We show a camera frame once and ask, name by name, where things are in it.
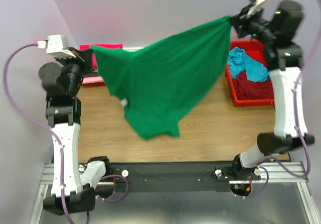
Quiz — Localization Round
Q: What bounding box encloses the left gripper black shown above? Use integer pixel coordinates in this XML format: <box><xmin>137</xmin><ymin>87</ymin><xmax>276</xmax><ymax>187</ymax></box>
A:
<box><xmin>55</xmin><ymin>46</ymin><xmax>95</xmax><ymax>96</ymax></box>

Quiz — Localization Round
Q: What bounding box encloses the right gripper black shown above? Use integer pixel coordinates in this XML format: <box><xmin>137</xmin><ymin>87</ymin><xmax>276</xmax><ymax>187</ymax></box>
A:
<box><xmin>228</xmin><ymin>1</ymin><xmax>277</xmax><ymax>45</ymax></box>

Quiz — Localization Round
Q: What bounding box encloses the green t-shirt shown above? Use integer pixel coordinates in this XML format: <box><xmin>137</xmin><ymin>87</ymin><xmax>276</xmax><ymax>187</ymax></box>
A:
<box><xmin>92</xmin><ymin>16</ymin><xmax>231</xmax><ymax>140</ymax></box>

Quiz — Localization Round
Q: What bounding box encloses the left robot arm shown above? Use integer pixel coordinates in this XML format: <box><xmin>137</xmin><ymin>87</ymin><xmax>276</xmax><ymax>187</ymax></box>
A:
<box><xmin>38</xmin><ymin>47</ymin><xmax>112</xmax><ymax>215</ymax></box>

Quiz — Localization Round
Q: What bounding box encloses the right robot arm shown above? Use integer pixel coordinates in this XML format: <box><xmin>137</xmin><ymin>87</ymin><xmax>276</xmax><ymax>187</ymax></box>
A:
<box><xmin>229</xmin><ymin>0</ymin><xmax>315</xmax><ymax>180</ymax></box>

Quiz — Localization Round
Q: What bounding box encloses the light pink folded t-shirt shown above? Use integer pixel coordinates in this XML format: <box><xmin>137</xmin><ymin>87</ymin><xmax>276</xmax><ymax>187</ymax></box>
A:
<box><xmin>82</xmin><ymin>76</ymin><xmax>104</xmax><ymax>85</ymax></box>

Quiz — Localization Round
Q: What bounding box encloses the magenta folded t-shirt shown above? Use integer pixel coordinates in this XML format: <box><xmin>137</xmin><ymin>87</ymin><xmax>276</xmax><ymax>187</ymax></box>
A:
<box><xmin>79</xmin><ymin>44</ymin><xmax>123</xmax><ymax>69</ymax></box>

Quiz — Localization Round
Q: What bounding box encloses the red folded t-shirt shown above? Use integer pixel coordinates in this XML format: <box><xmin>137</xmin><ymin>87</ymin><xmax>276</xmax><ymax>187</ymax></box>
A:
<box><xmin>82</xmin><ymin>82</ymin><xmax>105</xmax><ymax>87</ymax></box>

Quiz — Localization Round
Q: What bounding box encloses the blue t-shirt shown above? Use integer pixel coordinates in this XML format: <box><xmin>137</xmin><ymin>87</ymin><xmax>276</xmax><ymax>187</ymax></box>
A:
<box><xmin>227</xmin><ymin>47</ymin><xmax>269</xmax><ymax>82</ymax></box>

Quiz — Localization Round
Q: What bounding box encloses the dark red t-shirt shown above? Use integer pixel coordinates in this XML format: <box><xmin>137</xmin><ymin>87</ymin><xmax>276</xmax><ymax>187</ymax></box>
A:
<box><xmin>232</xmin><ymin>71</ymin><xmax>274</xmax><ymax>100</ymax></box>

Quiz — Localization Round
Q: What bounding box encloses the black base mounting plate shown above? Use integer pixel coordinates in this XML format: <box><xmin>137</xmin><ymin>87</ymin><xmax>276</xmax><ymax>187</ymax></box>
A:
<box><xmin>111</xmin><ymin>161</ymin><xmax>261</xmax><ymax>193</ymax></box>

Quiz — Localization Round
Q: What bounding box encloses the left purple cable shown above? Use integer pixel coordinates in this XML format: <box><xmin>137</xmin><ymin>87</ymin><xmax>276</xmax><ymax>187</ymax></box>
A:
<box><xmin>2</xmin><ymin>43</ymin><xmax>129</xmax><ymax>224</ymax></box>

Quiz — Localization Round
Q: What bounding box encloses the purple cable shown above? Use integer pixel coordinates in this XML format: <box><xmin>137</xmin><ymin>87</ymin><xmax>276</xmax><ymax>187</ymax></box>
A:
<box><xmin>2</xmin><ymin>43</ymin><xmax>129</xmax><ymax>224</ymax></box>
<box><xmin>233</xmin><ymin>0</ymin><xmax>321</xmax><ymax>199</ymax></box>

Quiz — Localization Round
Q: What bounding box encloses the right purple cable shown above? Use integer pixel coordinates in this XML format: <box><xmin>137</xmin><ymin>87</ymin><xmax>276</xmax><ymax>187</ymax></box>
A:
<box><xmin>233</xmin><ymin>0</ymin><xmax>321</xmax><ymax>199</ymax></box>

